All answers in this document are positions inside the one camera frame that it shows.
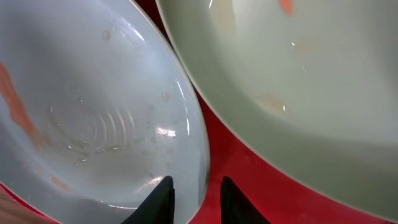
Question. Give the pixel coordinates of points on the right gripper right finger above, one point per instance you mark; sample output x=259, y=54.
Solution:
x=236, y=208

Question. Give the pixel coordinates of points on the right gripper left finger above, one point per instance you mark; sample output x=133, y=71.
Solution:
x=158, y=207

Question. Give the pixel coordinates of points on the light blue plate front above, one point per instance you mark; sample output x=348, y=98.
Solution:
x=96, y=110

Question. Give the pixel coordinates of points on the light blue plate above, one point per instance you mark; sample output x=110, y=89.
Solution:
x=309, y=85
x=96, y=110

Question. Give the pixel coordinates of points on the red plastic tray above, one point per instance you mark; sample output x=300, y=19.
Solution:
x=279, y=198

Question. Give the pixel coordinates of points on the light blue plate right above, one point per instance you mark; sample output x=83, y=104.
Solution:
x=309, y=85

